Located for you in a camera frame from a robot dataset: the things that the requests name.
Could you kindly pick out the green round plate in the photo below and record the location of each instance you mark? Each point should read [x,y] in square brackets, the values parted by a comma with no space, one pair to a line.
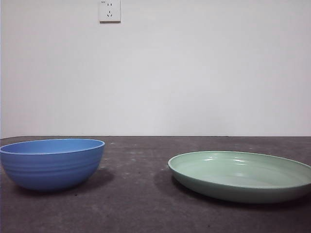
[233,190]

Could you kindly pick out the blue ribbed bowl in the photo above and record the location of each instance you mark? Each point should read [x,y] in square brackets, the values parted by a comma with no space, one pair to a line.
[51,167]

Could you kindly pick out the white wall power socket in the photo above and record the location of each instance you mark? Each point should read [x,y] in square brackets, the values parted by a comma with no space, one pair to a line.
[109,12]

